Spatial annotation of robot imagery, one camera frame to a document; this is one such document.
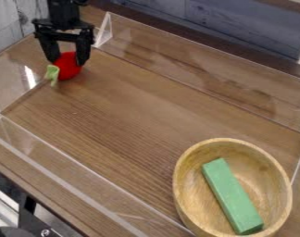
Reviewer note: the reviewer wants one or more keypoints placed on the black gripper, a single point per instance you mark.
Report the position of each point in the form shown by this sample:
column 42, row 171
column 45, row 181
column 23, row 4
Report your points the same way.
column 77, row 32

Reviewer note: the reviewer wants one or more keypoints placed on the wooden bowl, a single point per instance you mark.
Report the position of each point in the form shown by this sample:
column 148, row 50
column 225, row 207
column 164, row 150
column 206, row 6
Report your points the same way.
column 261, row 176

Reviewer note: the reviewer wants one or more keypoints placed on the black metal table frame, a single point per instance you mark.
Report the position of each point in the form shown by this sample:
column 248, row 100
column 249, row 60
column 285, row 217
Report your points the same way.
column 39, row 221

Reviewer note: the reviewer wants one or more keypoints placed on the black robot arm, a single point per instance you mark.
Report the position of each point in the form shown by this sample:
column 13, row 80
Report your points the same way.
column 63, row 12

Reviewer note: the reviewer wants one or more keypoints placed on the clear acrylic enclosure wall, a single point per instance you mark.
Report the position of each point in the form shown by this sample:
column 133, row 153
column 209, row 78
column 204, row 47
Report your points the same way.
column 92, row 144

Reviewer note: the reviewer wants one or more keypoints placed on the red plush radish green leaves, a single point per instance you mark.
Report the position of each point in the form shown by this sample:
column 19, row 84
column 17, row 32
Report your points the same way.
column 63, row 69

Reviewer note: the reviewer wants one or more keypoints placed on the green rectangular block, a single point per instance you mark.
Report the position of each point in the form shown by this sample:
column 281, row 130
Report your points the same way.
column 235, row 201

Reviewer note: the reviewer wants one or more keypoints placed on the clear acrylic corner bracket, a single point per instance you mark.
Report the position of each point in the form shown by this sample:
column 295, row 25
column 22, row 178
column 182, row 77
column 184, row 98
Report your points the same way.
column 104, row 32

